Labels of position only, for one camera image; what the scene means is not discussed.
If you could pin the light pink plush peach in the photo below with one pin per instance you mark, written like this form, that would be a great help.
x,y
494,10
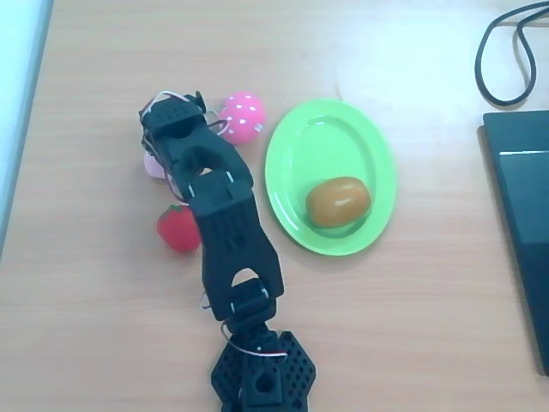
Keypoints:
x,y
151,168

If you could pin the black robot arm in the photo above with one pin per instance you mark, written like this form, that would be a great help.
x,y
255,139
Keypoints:
x,y
231,240

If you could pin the green oval plate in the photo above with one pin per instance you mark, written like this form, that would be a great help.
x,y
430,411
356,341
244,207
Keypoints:
x,y
334,141

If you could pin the red tomato toy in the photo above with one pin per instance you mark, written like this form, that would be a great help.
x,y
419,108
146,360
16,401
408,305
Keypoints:
x,y
178,229

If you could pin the pink white-dotted plush strawberry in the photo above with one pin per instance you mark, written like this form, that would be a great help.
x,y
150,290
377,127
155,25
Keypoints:
x,y
244,116

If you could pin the brown kiwi toy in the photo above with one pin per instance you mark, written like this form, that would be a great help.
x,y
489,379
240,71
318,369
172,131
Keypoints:
x,y
339,201

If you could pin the black laptop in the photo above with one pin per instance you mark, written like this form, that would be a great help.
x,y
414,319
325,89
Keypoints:
x,y
523,206

